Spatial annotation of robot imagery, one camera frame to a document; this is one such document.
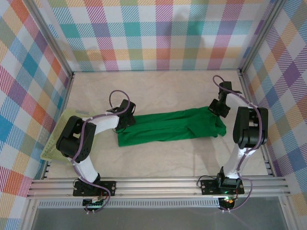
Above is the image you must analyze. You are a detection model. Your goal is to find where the green t-shirt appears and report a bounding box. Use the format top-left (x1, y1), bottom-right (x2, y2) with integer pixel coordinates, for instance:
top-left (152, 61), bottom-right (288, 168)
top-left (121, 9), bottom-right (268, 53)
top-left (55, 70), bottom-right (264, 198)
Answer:
top-left (117, 106), bottom-right (227, 148)

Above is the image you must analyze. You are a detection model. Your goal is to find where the light green plastic basket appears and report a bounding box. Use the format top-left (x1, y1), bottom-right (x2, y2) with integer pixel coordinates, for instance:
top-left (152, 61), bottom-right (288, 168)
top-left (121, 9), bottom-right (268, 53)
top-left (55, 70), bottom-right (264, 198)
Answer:
top-left (40, 109), bottom-right (91, 161)

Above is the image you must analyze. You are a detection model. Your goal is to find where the grey metal sheet panel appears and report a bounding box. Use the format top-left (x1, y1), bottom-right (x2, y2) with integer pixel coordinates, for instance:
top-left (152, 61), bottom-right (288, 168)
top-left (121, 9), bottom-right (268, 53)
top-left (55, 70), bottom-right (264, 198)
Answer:
top-left (31, 207), bottom-right (290, 230)

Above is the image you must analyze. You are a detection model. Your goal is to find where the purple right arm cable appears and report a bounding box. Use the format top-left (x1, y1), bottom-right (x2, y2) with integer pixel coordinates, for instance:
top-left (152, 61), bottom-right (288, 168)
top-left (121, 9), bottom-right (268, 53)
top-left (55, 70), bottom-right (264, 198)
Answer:
top-left (213, 75), bottom-right (263, 214)

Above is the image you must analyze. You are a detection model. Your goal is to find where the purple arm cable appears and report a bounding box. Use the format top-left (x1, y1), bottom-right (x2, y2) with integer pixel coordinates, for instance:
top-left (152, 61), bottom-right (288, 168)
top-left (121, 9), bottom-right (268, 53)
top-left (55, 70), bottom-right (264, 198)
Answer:
top-left (71, 90), bottom-right (132, 215)
top-left (213, 75), bottom-right (263, 214)

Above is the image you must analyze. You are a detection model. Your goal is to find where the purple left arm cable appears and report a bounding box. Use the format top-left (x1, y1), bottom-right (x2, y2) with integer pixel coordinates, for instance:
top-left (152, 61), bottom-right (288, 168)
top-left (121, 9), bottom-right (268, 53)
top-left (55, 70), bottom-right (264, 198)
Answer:
top-left (71, 90), bottom-right (132, 215)

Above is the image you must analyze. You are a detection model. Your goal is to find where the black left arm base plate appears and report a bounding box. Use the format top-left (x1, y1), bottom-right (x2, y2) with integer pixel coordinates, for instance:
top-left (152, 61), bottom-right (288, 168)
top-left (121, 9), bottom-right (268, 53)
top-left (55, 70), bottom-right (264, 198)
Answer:
top-left (72, 180), bottom-right (118, 197)

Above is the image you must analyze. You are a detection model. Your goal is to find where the aluminium frame post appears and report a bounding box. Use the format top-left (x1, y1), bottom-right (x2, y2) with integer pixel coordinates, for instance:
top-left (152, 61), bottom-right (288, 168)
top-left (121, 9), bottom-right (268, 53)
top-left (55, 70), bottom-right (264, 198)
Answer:
top-left (238, 0), bottom-right (290, 77)
top-left (23, 0), bottom-right (75, 80)

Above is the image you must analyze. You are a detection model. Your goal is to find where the aluminium mounting rail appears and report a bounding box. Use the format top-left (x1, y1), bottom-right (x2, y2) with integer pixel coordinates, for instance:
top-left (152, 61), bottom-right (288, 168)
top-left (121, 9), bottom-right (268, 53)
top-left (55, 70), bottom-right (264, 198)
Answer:
top-left (26, 176), bottom-right (290, 199)

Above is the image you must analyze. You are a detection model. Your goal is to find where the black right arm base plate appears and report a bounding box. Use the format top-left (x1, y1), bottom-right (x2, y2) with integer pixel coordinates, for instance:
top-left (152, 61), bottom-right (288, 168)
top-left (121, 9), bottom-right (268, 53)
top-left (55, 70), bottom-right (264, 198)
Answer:
top-left (200, 178), bottom-right (245, 195)

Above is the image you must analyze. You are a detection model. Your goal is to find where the grey slotted cable duct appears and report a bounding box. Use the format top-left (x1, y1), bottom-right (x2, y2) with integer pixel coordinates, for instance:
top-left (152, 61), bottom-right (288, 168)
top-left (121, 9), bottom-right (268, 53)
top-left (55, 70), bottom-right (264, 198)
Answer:
top-left (37, 200), bottom-right (221, 208)

